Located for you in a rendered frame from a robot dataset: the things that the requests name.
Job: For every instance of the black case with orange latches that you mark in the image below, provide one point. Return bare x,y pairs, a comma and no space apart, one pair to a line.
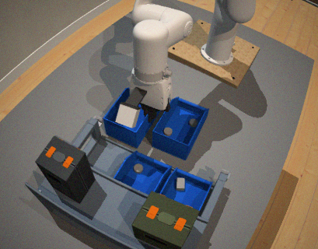
66,168

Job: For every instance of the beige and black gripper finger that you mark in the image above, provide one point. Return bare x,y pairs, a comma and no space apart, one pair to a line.
153,113
145,108

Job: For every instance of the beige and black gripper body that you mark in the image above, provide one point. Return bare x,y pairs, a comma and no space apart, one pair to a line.
157,95

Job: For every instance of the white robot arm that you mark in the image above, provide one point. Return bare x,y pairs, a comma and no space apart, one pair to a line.
156,28

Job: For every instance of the grey low shelf rack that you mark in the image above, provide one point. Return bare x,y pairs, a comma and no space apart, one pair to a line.
110,206

